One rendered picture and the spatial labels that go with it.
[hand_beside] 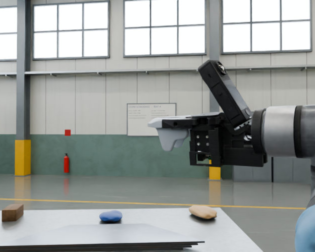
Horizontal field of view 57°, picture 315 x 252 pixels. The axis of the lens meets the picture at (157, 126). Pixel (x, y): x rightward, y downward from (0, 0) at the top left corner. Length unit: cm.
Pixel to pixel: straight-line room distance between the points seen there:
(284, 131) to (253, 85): 873
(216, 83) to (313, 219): 25
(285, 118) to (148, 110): 860
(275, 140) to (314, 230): 17
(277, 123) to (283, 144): 3
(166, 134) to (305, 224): 29
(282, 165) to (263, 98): 201
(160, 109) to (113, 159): 215
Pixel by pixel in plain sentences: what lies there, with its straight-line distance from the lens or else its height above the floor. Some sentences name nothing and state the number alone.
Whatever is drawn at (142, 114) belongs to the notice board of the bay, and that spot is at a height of 191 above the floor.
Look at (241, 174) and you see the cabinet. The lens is 846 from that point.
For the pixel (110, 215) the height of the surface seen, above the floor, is 108.
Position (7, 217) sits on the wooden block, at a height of 107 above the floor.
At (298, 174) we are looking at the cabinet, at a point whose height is 24.
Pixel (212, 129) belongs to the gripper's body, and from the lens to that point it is 46.
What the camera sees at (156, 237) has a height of 107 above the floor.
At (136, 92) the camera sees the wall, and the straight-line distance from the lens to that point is 912.
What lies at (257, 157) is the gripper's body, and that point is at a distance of 46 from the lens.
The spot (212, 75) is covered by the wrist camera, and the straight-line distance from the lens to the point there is 46.
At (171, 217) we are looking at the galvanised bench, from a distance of 135.
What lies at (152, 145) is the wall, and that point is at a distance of 898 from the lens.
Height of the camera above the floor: 144
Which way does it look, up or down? 1 degrees up
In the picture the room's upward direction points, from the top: straight up
